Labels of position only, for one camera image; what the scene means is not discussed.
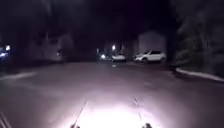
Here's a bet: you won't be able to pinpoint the white car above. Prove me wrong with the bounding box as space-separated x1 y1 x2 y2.
133 49 167 64
111 54 127 63

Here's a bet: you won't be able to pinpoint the grey asphalt road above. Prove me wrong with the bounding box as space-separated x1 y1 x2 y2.
0 60 224 128

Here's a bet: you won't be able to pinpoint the pale building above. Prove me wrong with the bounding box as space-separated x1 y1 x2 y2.
137 31 168 56

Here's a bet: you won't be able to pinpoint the robot's own part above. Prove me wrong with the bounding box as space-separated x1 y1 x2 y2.
69 123 81 128
141 122 153 128

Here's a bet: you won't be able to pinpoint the pale kerb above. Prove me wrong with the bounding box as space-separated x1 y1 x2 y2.
175 67 224 83

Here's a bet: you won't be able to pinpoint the dark trees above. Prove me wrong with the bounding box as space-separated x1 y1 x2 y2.
173 0 224 77

